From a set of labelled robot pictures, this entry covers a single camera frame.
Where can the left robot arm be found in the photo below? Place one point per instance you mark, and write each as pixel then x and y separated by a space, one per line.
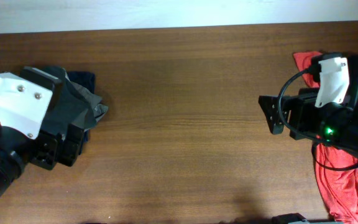
pixel 16 151

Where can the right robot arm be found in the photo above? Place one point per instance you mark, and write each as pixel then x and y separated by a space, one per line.
pixel 334 124

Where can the grey folded trousers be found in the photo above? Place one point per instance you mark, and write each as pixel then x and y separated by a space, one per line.
pixel 95 101

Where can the dark green Nike t-shirt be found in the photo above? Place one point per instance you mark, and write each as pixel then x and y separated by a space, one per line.
pixel 57 120

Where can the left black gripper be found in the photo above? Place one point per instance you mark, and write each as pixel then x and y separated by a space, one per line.
pixel 53 149

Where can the red garment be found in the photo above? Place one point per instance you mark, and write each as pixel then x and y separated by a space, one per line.
pixel 338 189

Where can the navy blue folded garment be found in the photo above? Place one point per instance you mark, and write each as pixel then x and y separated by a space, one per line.
pixel 78 109

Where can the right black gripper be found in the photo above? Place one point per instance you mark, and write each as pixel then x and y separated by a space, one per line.
pixel 301 105

